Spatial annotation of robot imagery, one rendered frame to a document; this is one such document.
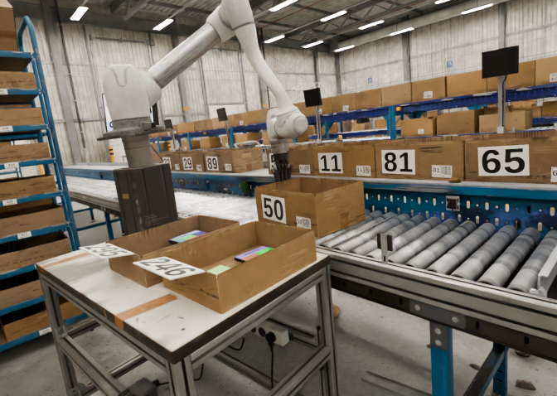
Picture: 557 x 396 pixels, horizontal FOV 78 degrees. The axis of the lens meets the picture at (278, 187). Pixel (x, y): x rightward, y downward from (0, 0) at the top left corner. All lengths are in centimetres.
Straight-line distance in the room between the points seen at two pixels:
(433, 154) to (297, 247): 79
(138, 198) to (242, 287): 72
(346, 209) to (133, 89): 97
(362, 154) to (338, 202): 43
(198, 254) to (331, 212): 53
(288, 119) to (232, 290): 83
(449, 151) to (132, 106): 128
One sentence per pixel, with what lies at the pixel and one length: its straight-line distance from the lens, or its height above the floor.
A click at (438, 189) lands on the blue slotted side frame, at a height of 86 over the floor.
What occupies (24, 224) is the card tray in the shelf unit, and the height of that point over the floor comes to 78.
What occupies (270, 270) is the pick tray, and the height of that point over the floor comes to 80.
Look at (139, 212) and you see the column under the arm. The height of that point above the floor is 90.
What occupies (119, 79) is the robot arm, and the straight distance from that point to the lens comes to 152.
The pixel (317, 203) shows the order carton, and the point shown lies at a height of 88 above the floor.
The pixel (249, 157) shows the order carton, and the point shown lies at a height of 98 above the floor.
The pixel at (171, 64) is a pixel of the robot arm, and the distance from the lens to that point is 174.
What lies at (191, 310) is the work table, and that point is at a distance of 93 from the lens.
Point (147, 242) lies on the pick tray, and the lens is 140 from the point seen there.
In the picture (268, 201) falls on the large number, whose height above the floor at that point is 86.
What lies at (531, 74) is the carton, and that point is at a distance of 608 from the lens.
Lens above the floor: 117
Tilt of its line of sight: 10 degrees down
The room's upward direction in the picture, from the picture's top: 6 degrees counter-clockwise
